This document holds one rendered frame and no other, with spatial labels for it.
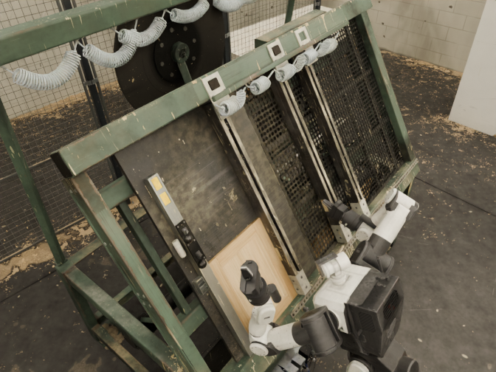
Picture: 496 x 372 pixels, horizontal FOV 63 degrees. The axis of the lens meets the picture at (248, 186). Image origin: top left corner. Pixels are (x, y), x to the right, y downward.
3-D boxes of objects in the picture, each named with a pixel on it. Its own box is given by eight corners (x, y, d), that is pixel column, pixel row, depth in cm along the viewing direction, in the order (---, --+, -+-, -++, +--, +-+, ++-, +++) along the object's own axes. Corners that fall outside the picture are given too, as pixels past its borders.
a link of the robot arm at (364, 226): (352, 223, 207) (371, 236, 203) (344, 232, 199) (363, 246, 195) (362, 207, 200) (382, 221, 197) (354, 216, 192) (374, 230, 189)
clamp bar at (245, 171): (292, 296, 211) (329, 303, 193) (187, 85, 175) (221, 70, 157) (303, 283, 217) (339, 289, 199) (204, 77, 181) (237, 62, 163)
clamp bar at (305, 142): (336, 244, 238) (372, 246, 220) (252, 52, 202) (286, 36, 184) (344, 234, 243) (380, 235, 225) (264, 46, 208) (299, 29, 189)
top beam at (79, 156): (64, 179, 140) (74, 177, 132) (48, 154, 137) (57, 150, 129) (360, 12, 269) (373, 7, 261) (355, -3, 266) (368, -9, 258)
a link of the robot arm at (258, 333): (255, 300, 162) (251, 325, 175) (246, 322, 155) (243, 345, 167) (280, 309, 160) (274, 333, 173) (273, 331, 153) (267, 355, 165)
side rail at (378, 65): (397, 163, 302) (411, 162, 293) (346, 18, 268) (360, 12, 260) (401, 158, 306) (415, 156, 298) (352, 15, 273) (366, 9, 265)
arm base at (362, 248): (383, 260, 184) (398, 255, 173) (373, 285, 178) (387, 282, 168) (356, 242, 183) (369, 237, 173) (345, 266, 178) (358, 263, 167)
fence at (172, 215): (244, 354, 188) (249, 356, 185) (142, 179, 159) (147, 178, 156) (251, 346, 191) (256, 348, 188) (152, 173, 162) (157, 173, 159)
